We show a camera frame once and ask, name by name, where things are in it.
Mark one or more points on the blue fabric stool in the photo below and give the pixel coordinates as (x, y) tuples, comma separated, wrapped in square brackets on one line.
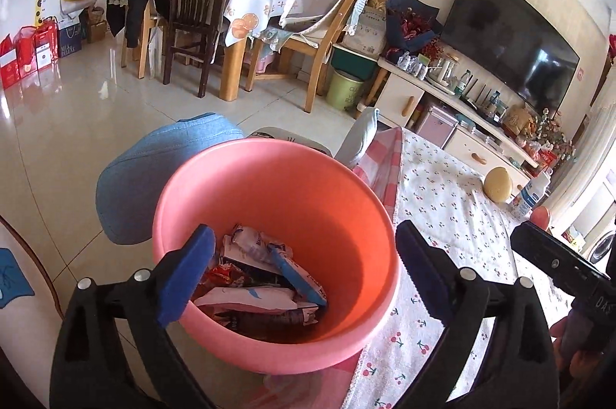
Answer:
[(139, 178)]

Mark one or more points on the light blue knitted towel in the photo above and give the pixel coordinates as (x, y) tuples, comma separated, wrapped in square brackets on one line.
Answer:
[(358, 0)]

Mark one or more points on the pink storage box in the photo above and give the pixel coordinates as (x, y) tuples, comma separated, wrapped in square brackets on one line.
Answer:
[(435, 125)]

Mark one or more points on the cherry print tablecloth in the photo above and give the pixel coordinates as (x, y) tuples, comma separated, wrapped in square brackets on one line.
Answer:
[(447, 207)]

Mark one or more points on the white bottle blue label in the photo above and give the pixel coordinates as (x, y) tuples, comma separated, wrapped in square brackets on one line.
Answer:
[(529, 197)]

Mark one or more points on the golden snack bag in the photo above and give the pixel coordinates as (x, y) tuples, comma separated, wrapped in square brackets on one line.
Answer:
[(517, 120)]

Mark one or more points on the yellow pear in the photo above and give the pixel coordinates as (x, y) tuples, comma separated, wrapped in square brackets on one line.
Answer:
[(498, 185)]

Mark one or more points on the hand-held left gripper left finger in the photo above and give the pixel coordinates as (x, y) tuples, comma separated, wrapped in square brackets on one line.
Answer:
[(185, 279)]

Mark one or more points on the white printed sack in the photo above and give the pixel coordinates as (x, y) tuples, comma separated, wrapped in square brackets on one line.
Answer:
[(368, 28)]

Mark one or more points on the dried flower arrangement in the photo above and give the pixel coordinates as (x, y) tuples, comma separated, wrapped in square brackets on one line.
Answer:
[(553, 130)]

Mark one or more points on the shiny red snack wrapper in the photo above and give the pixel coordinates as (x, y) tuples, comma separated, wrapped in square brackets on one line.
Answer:
[(219, 276)]

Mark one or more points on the pink plastic stool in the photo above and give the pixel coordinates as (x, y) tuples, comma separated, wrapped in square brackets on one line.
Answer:
[(260, 65)]

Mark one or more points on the pack of small bottles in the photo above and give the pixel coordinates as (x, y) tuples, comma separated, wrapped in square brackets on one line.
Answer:
[(411, 65)]

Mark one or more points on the dark wooden chair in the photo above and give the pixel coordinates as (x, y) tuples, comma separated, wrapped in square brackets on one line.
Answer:
[(192, 28)]

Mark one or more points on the red apple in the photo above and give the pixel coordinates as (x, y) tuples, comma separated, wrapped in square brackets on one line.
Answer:
[(541, 216)]

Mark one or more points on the black flat television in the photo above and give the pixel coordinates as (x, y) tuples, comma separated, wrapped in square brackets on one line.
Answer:
[(510, 38)]

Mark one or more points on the cream TV cabinet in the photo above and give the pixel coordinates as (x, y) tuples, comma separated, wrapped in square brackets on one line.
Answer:
[(399, 101)]

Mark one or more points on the white blue seat back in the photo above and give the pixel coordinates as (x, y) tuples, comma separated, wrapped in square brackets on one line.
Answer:
[(361, 139)]

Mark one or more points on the red gift box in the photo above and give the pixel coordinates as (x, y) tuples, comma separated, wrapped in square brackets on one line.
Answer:
[(546, 158)]

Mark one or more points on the lace-covered standing air conditioner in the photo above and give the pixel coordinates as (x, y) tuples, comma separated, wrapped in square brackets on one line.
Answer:
[(592, 158)]

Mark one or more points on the red gift bag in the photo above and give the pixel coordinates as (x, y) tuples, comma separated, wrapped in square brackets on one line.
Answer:
[(36, 48), (9, 62)]

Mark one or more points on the silver washing machine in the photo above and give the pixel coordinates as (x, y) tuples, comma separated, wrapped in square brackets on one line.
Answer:
[(601, 245)]

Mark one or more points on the dark blue flower bouquet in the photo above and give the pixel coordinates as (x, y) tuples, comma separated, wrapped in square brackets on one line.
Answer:
[(411, 26)]

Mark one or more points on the white packet blue feather print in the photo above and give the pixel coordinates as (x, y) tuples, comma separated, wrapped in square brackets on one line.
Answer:
[(245, 298)]

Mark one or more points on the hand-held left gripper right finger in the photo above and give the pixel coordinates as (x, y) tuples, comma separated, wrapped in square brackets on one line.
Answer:
[(423, 274)]

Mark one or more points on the pile of oranges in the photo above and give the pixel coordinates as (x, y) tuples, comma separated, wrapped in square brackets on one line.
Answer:
[(529, 146)]

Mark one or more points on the light wooden chair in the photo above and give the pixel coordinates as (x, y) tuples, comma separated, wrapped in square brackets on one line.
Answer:
[(132, 52), (332, 38)]

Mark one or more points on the green label bottle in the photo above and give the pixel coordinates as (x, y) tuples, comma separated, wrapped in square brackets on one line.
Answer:
[(462, 82)]

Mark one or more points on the pink plastic basin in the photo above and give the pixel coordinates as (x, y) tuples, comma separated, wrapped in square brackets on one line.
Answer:
[(288, 197)]

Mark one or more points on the dining table orange print cloth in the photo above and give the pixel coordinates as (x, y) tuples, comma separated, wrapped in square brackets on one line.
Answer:
[(255, 4)]

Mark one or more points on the green trash bin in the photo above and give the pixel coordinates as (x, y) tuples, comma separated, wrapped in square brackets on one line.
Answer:
[(345, 86)]

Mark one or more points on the blue cartoon packet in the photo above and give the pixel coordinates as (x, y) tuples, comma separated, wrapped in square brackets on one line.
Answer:
[(298, 276)]

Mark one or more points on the black wifi router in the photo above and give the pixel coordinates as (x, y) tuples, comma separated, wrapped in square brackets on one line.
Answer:
[(481, 98)]

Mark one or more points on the white cover blue print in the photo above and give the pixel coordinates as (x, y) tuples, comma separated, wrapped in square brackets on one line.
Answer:
[(19, 293)]

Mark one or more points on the dark green storage box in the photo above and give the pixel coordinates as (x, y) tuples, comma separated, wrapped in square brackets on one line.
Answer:
[(353, 60)]

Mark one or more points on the white blue bag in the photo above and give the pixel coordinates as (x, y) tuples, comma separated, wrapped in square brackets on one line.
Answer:
[(245, 240)]

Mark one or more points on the navy gift bag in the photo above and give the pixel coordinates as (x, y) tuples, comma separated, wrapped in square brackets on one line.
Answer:
[(70, 40)]

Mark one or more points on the person's right hand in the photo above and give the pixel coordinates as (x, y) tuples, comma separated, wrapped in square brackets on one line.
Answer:
[(584, 369)]

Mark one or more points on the pink checked cloth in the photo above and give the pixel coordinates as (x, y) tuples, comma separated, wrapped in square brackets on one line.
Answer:
[(382, 173)]

